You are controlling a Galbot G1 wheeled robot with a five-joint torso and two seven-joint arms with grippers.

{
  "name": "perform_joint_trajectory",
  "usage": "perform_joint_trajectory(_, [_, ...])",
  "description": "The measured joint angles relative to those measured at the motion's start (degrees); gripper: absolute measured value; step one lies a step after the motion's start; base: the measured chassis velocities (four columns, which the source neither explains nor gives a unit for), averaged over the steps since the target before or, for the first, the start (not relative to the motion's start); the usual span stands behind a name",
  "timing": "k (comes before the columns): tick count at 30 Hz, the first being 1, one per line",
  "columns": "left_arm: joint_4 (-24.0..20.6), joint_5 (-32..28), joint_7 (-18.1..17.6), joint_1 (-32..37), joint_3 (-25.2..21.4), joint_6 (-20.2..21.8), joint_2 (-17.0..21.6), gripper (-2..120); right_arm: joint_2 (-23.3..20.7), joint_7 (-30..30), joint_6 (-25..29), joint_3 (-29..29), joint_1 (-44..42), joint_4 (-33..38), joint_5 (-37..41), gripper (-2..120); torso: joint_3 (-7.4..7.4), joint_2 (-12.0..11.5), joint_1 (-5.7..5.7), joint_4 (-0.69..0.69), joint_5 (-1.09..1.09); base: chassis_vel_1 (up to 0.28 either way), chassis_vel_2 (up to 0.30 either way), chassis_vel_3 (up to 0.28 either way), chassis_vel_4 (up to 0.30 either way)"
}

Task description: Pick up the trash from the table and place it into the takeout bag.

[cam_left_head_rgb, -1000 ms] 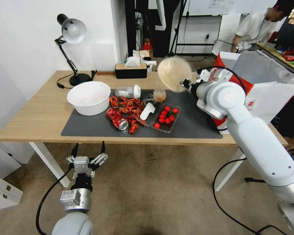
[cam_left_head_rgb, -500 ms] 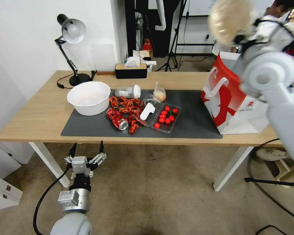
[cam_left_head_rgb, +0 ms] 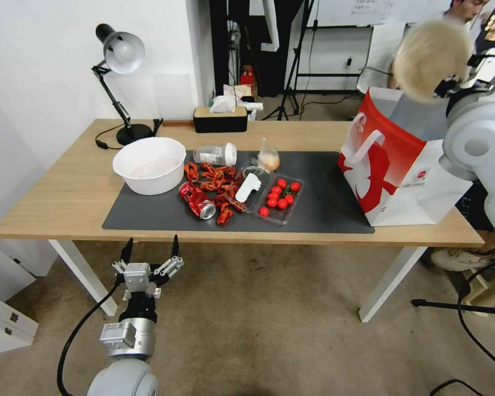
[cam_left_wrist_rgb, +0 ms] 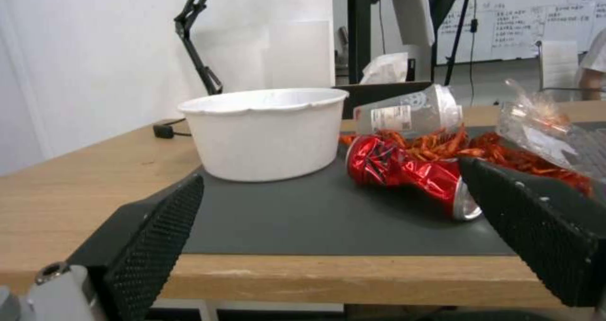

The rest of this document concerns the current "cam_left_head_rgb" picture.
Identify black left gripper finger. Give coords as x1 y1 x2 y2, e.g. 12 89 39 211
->
112 238 134 274
153 235 185 278

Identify large white disposable bowl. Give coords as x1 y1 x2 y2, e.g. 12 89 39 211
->
112 137 187 196

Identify red and white delivery bag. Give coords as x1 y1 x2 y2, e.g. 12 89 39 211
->
337 87 474 227

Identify clear plastic takeout box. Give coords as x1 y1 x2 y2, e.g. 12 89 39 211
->
230 158 307 227

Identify clear bag with food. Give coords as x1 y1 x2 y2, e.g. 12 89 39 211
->
256 138 282 172

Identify black tissue box wooden lid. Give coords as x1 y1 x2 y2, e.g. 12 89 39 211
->
192 106 249 134

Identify small white box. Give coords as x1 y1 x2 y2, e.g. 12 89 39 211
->
240 102 265 122

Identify white plastic bag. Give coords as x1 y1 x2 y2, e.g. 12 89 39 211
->
223 84 257 104

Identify white table leg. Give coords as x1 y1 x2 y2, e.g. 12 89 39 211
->
48 239 119 317
357 246 428 323

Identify crushed red drink can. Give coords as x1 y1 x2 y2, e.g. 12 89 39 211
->
179 181 218 220

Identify red crayfish shell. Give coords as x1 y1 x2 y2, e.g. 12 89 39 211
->
183 162 201 185
216 202 235 228
200 175 241 195
214 192 249 213
201 163 237 178

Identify person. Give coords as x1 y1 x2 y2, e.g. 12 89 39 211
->
442 0 487 57

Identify clear cup with white lid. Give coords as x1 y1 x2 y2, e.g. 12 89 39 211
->
192 142 238 167

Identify white drawer cabinet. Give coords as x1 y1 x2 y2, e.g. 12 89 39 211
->
0 235 40 358

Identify white tissue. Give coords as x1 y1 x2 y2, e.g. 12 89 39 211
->
208 95 237 114

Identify dark grey table mat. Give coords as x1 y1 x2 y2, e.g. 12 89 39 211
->
102 150 375 235

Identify white shoe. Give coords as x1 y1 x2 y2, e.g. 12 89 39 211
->
430 245 495 272

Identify white curved machine part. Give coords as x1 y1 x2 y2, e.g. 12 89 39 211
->
249 0 281 53

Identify black desk lamp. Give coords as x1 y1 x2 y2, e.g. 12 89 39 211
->
91 23 154 146

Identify black tripod leg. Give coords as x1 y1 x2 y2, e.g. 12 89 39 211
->
411 298 495 318

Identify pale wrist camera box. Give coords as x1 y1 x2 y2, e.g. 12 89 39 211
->
123 262 152 300

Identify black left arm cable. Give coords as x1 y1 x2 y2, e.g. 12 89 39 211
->
57 283 121 396

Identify black lamp cable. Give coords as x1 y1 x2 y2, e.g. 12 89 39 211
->
95 125 125 151

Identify black camera tripod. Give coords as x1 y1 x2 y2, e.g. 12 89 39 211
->
262 0 319 122

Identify black floor cable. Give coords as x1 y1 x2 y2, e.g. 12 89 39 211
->
428 263 495 396

